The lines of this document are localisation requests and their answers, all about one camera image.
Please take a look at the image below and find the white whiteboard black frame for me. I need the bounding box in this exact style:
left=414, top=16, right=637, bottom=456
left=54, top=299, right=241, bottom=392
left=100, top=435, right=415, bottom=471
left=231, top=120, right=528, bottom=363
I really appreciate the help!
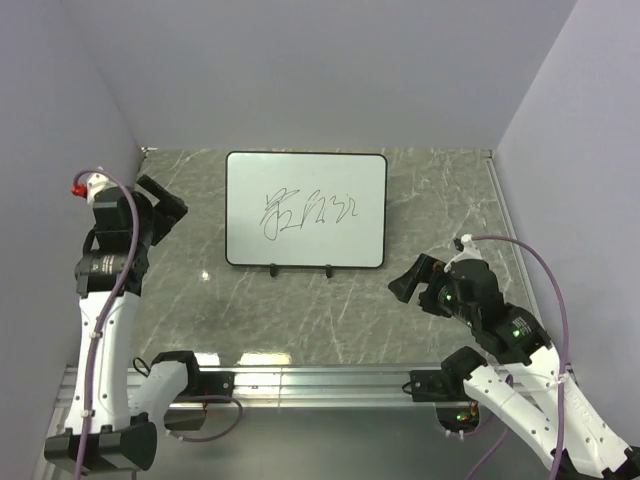
left=225, top=151, right=388, bottom=269

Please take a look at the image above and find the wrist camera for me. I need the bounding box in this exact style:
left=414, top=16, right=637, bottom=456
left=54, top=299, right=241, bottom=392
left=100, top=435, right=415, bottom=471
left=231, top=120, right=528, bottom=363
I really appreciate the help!
left=70, top=166, right=118, bottom=206
left=444, top=234, right=482, bottom=272

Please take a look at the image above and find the right side aluminium rail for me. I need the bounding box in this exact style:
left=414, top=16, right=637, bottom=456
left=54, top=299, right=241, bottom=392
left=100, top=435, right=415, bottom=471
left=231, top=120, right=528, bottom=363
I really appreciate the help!
left=481, top=150, right=542, bottom=323

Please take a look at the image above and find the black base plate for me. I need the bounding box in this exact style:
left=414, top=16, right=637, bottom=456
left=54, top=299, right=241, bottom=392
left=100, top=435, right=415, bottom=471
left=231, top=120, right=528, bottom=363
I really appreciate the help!
left=192, top=370, right=235, bottom=397
left=401, top=369, right=470, bottom=403

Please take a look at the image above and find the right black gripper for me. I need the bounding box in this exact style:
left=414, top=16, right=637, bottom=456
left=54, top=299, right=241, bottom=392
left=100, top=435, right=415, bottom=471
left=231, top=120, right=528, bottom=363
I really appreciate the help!
left=387, top=252, right=477, bottom=325

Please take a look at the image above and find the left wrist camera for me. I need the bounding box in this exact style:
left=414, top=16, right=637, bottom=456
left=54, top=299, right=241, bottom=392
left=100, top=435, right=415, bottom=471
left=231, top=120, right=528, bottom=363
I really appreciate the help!
left=70, top=166, right=118, bottom=206

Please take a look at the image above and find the aluminium mounting rail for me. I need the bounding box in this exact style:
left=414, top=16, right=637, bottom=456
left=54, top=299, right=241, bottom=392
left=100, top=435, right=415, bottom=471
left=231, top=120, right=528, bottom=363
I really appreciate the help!
left=54, top=364, right=581, bottom=409

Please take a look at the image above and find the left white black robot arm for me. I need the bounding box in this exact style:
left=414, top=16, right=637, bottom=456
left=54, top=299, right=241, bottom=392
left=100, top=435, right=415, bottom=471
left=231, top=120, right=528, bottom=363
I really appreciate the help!
left=44, top=169, right=203, bottom=479

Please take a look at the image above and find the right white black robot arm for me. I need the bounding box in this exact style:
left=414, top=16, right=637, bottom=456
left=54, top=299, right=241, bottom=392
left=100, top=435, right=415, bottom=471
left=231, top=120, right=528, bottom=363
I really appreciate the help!
left=388, top=254, right=639, bottom=479

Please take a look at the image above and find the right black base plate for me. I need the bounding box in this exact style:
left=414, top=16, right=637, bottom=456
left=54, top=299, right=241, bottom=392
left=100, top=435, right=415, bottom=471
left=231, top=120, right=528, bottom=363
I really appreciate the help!
left=401, top=369, right=470, bottom=403

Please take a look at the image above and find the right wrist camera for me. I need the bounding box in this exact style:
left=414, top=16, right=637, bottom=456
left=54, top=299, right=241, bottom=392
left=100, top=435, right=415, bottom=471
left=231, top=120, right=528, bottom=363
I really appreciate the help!
left=444, top=234, right=482, bottom=272

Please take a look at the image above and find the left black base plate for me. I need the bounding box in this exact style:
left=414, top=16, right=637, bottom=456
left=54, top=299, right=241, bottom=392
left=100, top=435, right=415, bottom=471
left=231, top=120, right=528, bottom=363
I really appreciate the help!
left=192, top=370, right=235, bottom=397

